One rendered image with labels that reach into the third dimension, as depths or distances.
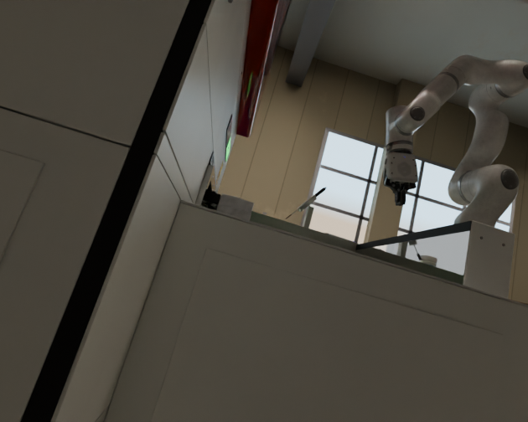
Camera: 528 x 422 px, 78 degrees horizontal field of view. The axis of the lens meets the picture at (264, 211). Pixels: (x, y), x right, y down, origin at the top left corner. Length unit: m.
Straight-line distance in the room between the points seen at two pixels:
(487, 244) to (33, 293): 0.72
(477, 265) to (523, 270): 4.04
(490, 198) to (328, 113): 2.99
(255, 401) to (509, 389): 0.41
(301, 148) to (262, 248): 3.30
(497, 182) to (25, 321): 1.20
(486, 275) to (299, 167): 3.09
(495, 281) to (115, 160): 0.68
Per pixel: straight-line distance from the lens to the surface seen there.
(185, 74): 0.37
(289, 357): 0.53
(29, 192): 0.36
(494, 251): 0.77
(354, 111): 4.17
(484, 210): 1.27
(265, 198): 3.53
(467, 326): 0.65
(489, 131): 1.40
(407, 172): 1.16
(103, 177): 0.34
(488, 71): 1.46
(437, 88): 1.32
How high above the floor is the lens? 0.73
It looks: 12 degrees up
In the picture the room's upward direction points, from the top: 16 degrees clockwise
